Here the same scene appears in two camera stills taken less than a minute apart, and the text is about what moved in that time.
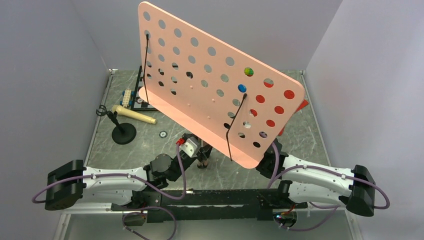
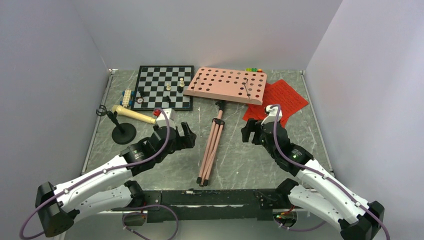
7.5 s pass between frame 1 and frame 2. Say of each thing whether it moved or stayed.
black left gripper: moved
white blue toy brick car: stayed
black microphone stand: stayed
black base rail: stayed
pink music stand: moved
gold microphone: stayed
